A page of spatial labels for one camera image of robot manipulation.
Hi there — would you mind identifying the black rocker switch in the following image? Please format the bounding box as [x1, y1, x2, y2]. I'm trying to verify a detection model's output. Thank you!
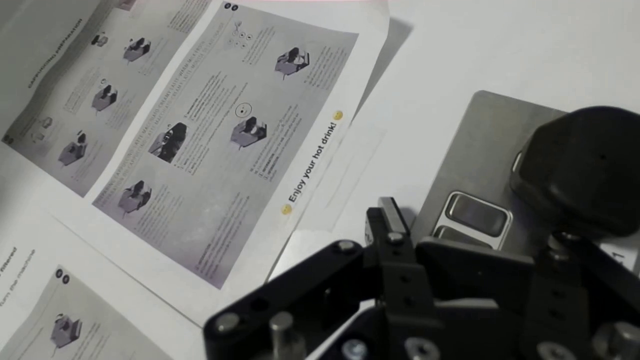
[441, 190, 515, 235]
[429, 224, 495, 251]

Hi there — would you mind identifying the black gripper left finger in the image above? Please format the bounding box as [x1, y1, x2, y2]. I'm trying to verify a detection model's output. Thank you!
[202, 196, 441, 360]

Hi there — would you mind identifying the printed instruction sheet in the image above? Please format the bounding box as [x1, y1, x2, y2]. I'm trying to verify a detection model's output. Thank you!
[86, 0, 393, 296]
[0, 0, 215, 200]
[0, 212, 205, 360]

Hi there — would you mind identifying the black wall plug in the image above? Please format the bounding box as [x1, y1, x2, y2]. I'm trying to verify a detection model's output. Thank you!
[510, 105, 640, 238]

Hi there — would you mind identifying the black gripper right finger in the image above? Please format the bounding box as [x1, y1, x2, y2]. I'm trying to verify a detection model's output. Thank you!
[522, 227, 640, 360]

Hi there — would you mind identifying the steel double socket plate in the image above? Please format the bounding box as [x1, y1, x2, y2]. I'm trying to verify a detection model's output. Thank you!
[408, 87, 640, 271]

